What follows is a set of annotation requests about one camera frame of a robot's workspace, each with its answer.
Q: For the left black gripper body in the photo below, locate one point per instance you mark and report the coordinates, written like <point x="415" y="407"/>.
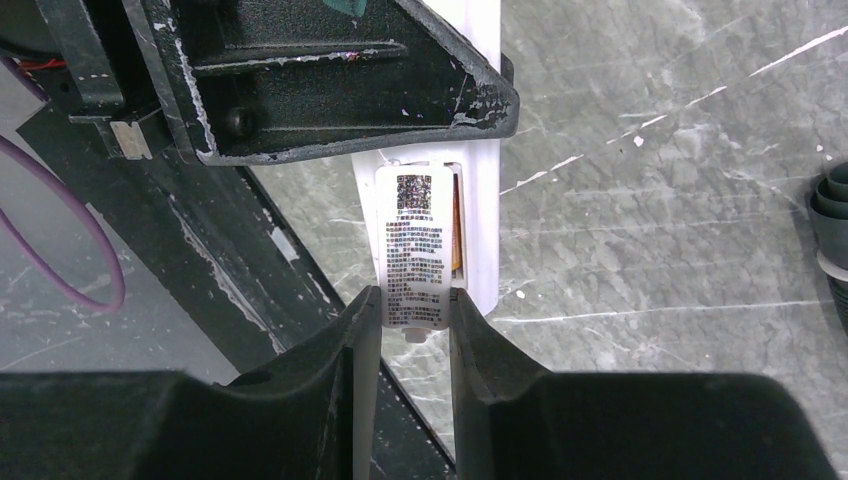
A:
<point x="104" y="60"/>

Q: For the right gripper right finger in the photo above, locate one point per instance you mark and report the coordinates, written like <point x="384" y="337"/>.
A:
<point x="516" y="419"/>

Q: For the orange battery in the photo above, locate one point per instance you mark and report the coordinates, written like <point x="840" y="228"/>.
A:
<point x="457" y="259"/>

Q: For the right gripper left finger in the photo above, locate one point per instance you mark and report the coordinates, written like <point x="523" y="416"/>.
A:
<point x="307" y="414"/>

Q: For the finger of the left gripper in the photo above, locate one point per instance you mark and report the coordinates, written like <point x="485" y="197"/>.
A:
<point x="255" y="83"/>

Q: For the white remote control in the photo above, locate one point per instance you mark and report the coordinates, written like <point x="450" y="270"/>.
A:
<point x="479" y="160"/>

